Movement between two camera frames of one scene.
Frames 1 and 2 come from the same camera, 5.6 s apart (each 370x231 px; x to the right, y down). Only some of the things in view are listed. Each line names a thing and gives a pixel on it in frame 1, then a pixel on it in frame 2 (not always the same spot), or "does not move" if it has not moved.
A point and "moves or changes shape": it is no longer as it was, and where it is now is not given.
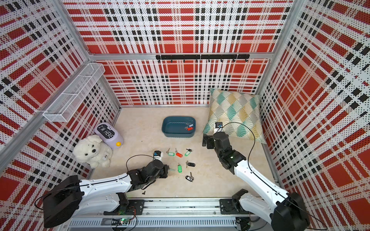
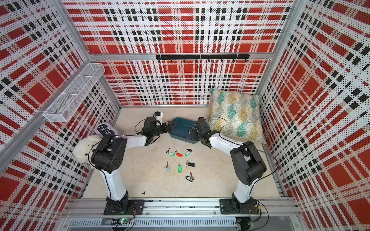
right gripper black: (211, 139) to (193, 136)
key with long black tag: (191, 178) does not move
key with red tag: (178, 154) does not move
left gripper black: (165, 170) to (165, 125)
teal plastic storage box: (178, 126) moves or changes shape
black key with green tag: (188, 152) does not move
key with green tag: (170, 153) does not move
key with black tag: (192, 164) does not move
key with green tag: (179, 168) does not move
